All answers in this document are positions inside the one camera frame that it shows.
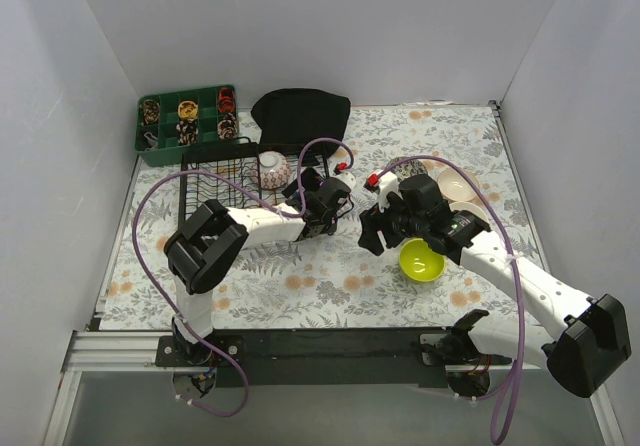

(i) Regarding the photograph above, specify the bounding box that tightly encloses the white red patterned bowl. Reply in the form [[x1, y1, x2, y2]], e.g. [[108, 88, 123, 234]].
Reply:
[[258, 151, 290, 190]]

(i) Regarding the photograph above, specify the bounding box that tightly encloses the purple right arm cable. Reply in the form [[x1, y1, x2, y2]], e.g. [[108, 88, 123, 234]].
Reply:
[[377, 155, 526, 445]]

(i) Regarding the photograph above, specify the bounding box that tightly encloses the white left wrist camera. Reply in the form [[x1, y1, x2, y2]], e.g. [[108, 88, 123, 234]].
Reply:
[[332, 162, 356, 195]]

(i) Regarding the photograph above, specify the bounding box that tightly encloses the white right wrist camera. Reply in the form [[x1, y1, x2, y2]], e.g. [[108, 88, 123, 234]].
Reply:
[[364, 171, 399, 211]]

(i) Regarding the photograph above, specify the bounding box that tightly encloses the black wire dish rack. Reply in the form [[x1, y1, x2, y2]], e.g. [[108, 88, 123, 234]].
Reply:
[[178, 137, 303, 225]]

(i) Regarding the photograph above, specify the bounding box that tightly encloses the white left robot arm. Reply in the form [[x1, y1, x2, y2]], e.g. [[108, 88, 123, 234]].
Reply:
[[164, 168, 356, 366]]

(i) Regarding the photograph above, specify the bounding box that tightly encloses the yellow-green bowl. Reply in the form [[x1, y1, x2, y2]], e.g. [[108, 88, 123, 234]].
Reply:
[[399, 238, 446, 283]]

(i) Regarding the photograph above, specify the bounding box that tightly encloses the green compartment tray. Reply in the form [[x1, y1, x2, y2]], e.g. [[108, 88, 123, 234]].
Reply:
[[134, 84, 239, 167]]

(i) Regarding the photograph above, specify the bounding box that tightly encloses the black cloth bag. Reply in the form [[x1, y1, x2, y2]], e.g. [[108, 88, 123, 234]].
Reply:
[[250, 88, 351, 146]]

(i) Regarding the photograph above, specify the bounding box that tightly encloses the white pink interior bowl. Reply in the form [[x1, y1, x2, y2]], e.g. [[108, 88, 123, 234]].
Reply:
[[437, 167, 477, 202]]

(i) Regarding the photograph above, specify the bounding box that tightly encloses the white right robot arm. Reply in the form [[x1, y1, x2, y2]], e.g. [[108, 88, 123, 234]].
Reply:
[[358, 172, 631, 398]]

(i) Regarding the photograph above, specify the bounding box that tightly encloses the black base bar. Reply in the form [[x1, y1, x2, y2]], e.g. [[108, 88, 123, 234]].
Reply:
[[154, 326, 511, 390]]

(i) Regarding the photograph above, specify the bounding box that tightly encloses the beige tan bowl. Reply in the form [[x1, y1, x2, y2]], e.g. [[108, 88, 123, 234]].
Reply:
[[449, 202, 488, 224]]

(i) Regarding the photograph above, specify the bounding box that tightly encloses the floral brown leaf bowl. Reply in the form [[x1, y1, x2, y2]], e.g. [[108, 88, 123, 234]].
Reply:
[[388, 157, 428, 182]]

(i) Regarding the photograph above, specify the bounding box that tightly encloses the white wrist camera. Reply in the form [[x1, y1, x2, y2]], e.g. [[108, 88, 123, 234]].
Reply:
[[332, 162, 356, 195], [364, 171, 399, 211]]

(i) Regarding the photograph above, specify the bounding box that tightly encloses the floral table mat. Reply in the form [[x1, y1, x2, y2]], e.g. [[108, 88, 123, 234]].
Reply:
[[98, 106, 544, 330]]

